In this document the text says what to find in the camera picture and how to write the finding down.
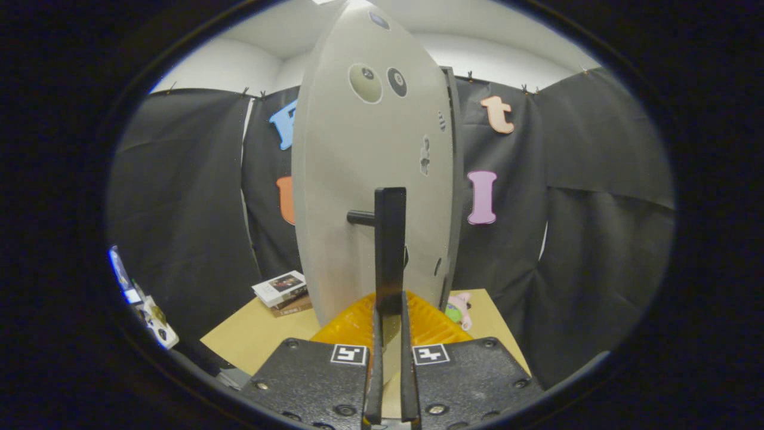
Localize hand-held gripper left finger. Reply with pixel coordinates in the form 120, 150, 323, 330
239, 291, 386, 430

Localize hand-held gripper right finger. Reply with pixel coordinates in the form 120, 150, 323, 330
399, 290, 545, 430

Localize black door handle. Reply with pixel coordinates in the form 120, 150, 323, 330
347, 187, 409, 316

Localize pink and green plush toy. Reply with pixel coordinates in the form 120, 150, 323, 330
445, 293, 473, 331

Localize brown book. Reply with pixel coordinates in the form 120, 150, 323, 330
270, 299, 313, 317

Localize black book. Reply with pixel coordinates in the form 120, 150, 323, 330
269, 291, 311, 310

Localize white book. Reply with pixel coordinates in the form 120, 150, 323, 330
252, 271, 308, 306

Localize white printed box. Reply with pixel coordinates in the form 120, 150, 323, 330
140, 296, 180, 350

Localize black backdrop cloth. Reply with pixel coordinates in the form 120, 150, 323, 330
107, 66, 676, 389

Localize blue and white panel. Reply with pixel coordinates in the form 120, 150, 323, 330
109, 245, 143, 304

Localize row of black cloth clips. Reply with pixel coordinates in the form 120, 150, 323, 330
168, 66, 592, 99

